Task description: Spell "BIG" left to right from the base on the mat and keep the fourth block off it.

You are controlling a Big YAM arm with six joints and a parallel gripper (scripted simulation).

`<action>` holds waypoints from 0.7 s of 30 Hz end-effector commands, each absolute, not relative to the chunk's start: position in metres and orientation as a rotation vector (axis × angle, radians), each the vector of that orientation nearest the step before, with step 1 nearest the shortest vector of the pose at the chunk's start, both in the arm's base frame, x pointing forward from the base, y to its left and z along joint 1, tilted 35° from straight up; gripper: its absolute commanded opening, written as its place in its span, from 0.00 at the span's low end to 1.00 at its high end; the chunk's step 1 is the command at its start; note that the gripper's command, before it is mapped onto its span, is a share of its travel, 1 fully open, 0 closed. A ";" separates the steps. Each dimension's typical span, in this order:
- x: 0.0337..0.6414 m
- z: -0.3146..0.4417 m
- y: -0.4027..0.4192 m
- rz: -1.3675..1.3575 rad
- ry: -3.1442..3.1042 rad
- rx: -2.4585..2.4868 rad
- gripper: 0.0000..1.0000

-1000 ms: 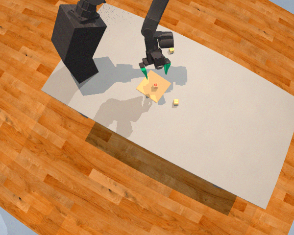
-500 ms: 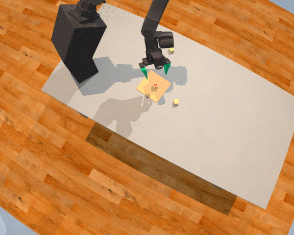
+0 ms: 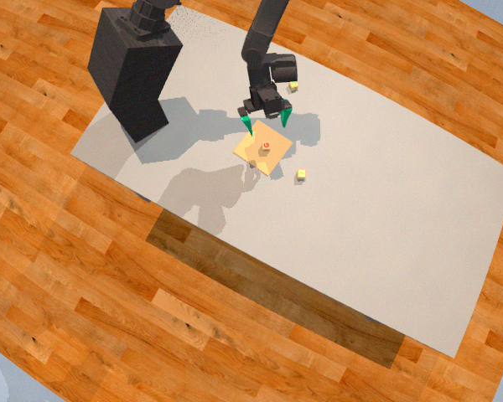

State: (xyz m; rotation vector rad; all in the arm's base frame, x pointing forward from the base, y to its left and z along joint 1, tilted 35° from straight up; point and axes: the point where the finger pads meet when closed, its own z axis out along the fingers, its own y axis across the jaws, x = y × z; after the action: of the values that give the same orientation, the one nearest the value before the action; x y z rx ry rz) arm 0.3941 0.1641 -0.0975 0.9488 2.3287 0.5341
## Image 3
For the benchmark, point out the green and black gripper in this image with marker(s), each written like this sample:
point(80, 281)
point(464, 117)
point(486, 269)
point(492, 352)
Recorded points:
point(286, 107)

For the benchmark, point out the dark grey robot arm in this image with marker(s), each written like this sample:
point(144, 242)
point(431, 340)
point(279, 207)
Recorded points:
point(145, 21)

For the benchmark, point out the orange flat mat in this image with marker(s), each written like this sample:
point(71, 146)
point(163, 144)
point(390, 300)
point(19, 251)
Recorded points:
point(250, 148)

